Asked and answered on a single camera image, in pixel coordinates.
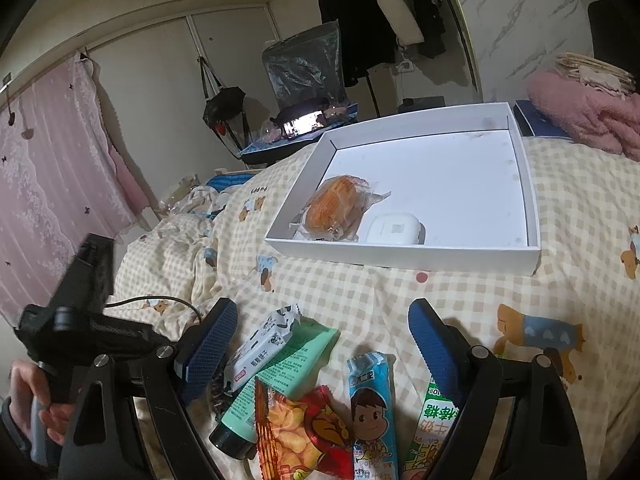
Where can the red orange snack bag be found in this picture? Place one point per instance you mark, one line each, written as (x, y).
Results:
(296, 438)

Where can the black hanging coat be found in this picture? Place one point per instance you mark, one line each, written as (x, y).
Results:
(357, 20)

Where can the folded beige checked cloth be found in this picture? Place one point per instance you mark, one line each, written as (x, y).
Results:
(595, 74)

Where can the white shallow cardboard box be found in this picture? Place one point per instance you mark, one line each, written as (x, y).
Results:
(461, 170)

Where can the pink fluffy blanket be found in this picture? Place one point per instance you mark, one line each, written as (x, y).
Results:
(588, 116)

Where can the person left hand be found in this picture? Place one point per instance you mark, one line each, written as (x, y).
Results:
(28, 383)

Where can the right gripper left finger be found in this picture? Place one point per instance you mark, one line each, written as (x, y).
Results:
(202, 347)

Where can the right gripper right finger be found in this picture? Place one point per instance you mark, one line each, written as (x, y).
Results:
(440, 347)

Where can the green cartoon candy pack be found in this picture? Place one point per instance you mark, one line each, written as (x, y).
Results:
(437, 416)

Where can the pink lace curtain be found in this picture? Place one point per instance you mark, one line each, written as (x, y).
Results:
(61, 179)

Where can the green tube black cap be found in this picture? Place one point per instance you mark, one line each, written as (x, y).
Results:
(289, 372)

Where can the black hanging bag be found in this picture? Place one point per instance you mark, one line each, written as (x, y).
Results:
(222, 105)

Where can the checked cartoon bed quilt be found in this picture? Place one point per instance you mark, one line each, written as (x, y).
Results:
(588, 203)

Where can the blue cartoon boy candy pack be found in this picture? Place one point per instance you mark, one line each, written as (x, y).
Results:
(371, 405)

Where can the white cow pattern snack pack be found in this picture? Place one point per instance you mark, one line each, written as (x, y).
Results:
(258, 350)

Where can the wrapped orange bread bun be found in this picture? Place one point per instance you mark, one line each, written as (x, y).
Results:
(335, 210)

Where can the blue book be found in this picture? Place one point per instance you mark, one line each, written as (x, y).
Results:
(533, 123)

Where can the white earbuds case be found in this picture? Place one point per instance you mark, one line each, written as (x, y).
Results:
(395, 230)

